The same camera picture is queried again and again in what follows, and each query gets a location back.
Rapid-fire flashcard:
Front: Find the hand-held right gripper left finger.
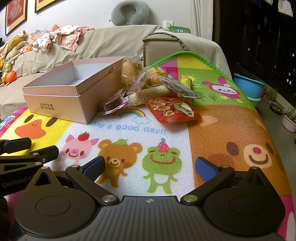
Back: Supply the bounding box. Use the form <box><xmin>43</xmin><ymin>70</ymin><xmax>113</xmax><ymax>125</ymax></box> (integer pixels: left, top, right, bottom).
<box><xmin>28</xmin><ymin>156</ymin><xmax>119</xmax><ymax>205</ymax></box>

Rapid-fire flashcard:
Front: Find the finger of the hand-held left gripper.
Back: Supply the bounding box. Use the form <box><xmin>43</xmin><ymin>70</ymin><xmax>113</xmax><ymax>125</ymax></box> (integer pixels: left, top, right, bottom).
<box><xmin>0</xmin><ymin>146</ymin><xmax>59</xmax><ymax>173</ymax></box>
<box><xmin>0</xmin><ymin>137</ymin><xmax>32</xmax><ymax>154</ymax></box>

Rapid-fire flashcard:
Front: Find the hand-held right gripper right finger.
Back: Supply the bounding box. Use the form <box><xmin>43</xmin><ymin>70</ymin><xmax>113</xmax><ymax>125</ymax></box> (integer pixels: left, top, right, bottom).
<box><xmin>180</xmin><ymin>156</ymin><xmax>271</xmax><ymax>205</ymax></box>

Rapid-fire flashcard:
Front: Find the pink cardboard box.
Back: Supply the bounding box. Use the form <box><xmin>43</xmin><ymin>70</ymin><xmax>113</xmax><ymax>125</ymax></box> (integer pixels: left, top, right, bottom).
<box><xmin>22</xmin><ymin>57</ymin><xmax>126</xmax><ymax>124</ymax></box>

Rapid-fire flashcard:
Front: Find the red round lollipop packet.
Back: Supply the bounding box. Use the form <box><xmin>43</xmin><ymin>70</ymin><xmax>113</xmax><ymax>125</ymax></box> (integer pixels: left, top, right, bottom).
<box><xmin>98</xmin><ymin>91</ymin><xmax>129</xmax><ymax>116</ymax></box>

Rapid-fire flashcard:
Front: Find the red snack packet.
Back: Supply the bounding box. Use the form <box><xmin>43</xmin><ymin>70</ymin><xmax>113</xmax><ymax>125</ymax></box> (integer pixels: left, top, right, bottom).
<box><xmin>144</xmin><ymin>97</ymin><xmax>202</xmax><ymax>124</ymax></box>

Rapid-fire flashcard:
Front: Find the dark sesame bar packet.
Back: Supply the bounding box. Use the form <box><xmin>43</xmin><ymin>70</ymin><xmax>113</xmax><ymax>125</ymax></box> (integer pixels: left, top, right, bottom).
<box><xmin>158</xmin><ymin>77</ymin><xmax>199</xmax><ymax>99</ymax></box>

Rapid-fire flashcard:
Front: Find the yellow cheese stick packet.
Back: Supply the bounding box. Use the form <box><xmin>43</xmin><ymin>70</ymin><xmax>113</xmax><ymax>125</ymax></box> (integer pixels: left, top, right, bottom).
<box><xmin>179</xmin><ymin>75</ymin><xmax>194</xmax><ymax>92</ymax></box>

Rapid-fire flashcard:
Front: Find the pale grain bar packet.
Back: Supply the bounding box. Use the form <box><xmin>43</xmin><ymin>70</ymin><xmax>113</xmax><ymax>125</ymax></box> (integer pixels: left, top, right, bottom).
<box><xmin>126</xmin><ymin>85</ymin><xmax>174</xmax><ymax>106</ymax></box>

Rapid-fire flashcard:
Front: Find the clear bun packet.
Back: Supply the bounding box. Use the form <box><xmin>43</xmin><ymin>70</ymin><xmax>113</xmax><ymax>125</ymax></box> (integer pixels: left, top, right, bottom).
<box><xmin>121</xmin><ymin>53</ymin><xmax>144</xmax><ymax>90</ymax></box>

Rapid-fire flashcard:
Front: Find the yellow label bread packet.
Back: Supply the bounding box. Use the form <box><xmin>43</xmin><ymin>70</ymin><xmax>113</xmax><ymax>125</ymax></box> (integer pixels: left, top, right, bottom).
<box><xmin>139</xmin><ymin>65</ymin><xmax>176</xmax><ymax>86</ymax></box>

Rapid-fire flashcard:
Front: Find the colourful cartoon play mat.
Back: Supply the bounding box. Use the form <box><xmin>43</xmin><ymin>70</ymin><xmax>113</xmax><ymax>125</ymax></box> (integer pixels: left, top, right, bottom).
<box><xmin>0</xmin><ymin>51</ymin><xmax>292</xmax><ymax>241</ymax></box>

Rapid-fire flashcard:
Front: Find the orange ball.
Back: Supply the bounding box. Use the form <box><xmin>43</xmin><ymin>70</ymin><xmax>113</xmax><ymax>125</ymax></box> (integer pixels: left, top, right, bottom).
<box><xmin>5</xmin><ymin>71</ymin><xmax>18</xmax><ymax>83</ymax></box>

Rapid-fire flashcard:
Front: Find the pale green basin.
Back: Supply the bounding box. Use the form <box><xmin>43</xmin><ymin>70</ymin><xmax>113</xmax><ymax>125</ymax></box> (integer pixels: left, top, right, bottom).
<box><xmin>248</xmin><ymin>97</ymin><xmax>262</xmax><ymax>108</ymax></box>

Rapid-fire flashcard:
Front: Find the blue plastic basin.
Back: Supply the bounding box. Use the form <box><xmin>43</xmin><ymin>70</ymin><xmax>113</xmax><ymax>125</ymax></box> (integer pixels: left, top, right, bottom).
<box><xmin>233</xmin><ymin>73</ymin><xmax>266</xmax><ymax>100</ymax></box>

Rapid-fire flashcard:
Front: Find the dark plant pot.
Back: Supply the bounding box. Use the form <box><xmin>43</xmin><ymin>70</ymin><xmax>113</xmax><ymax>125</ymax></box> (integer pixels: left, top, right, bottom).
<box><xmin>269</xmin><ymin>103</ymin><xmax>284</xmax><ymax>115</ymax></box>

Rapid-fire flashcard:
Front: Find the yellow cloth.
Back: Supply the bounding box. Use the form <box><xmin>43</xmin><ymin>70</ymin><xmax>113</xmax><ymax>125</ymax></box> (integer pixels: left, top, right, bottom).
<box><xmin>0</xmin><ymin>30</ymin><xmax>29</xmax><ymax>62</ymax></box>

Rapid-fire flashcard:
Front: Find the white plant pot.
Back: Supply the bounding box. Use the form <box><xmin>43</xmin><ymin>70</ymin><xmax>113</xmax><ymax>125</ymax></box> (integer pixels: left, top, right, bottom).
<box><xmin>281</xmin><ymin>111</ymin><xmax>296</xmax><ymax>133</ymax></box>

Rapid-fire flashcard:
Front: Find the grass plant pot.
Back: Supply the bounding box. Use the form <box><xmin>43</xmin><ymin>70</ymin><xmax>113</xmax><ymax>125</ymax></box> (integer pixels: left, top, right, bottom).
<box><xmin>262</xmin><ymin>87</ymin><xmax>279</xmax><ymax>103</ymax></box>

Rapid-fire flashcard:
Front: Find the white floral baby garment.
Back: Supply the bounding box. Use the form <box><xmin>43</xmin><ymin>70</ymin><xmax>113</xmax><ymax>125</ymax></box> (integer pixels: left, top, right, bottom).
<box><xmin>32</xmin><ymin>32</ymin><xmax>58</xmax><ymax>52</ymax></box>

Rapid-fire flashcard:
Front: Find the pink quilted baby garment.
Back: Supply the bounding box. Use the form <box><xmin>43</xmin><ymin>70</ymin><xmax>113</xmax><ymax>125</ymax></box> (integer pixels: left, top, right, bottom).
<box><xmin>55</xmin><ymin>25</ymin><xmax>95</xmax><ymax>51</ymax></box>

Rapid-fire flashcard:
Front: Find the red framed picture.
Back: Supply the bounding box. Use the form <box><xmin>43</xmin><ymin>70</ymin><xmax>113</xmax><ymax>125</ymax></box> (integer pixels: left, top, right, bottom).
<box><xmin>5</xmin><ymin>0</ymin><xmax>28</xmax><ymax>36</ymax></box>
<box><xmin>35</xmin><ymin>0</ymin><xmax>71</xmax><ymax>13</ymax></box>

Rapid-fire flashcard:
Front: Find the green digital clock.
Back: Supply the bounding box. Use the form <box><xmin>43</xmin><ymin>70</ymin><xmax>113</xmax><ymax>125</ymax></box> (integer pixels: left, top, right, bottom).
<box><xmin>169</xmin><ymin>25</ymin><xmax>191</xmax><ymax>34</ymax></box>

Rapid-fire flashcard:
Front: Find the dark glass door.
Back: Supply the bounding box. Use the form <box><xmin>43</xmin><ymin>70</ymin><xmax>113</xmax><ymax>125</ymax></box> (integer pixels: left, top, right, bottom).
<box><xmin>214</xmin><ymin>0</ymin><xmax>296</xmax><ymax>93</ymax></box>

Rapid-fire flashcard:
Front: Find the white curtain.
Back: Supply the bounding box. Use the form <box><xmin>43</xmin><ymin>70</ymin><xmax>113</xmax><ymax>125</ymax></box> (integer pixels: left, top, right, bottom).
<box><xmin>189</xmin><ymin>0</ymin><xmax>216</xmax><ymax>42</ymax></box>

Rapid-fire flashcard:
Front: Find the grey neck pillow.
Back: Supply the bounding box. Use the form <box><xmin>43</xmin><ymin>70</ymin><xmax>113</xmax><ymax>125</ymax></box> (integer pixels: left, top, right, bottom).
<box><xmin>111</xmin><ymin>0</ymin><xmax>150</xmax><ymax>26</ymax></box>

